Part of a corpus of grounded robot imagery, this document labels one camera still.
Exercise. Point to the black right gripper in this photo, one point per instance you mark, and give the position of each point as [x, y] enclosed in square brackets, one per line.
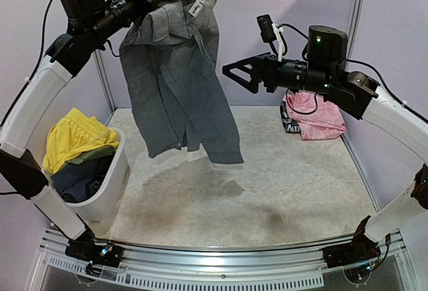
[267, 73]

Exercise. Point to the grey button-up shirt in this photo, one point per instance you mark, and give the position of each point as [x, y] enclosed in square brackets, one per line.
[169, 64]

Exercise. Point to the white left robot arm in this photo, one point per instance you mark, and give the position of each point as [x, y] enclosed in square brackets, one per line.
[90, 24]

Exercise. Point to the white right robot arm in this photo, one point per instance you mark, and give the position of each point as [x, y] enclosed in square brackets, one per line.
[323, 73]

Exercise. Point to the white laundry basket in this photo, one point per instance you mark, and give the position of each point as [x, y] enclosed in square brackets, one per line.
[103, 203]

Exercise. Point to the pink folded garment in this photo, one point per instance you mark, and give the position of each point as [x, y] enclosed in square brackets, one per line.
[318, 120]

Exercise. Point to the yellow shorts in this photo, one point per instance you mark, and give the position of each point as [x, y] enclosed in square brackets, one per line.
[74, 134]

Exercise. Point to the olive green garment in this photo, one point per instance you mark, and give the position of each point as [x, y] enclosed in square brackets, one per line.
[101, 152]

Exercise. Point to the navy blue garment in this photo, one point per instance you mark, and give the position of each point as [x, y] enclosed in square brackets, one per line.
[78, 183]

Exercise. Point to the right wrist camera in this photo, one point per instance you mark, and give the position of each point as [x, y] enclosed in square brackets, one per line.
[271, 34]

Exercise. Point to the left aluminium corner post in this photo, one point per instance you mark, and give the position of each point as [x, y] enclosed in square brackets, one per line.
[102, 74]

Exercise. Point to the aluminium corner post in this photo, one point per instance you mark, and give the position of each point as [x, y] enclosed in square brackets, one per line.
[102, 74]
[349, 33]

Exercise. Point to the right aluminium corner post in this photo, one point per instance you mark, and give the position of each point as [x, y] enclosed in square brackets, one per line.
[349, 33]

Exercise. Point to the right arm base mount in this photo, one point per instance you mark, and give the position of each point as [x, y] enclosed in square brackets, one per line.
[360, 249]

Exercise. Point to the aluminium front rail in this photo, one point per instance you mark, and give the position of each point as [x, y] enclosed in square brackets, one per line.
[298, 267]

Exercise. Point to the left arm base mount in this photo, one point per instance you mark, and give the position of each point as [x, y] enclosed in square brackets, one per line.
[101, 252]

